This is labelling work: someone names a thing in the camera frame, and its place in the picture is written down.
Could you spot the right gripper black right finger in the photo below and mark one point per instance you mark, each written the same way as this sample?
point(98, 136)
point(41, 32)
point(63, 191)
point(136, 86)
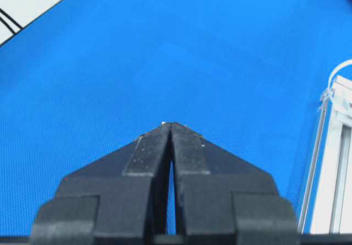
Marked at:
point(222, 199)

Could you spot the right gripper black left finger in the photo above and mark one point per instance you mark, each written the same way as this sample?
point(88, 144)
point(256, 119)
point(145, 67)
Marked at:
point(119, 199)

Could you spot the white zip tie loop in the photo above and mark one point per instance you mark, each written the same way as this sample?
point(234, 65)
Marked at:
point(331, 82)

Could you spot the aluminium extrusion frame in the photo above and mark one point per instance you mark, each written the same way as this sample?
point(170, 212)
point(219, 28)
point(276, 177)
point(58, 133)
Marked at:
point(325, 202)

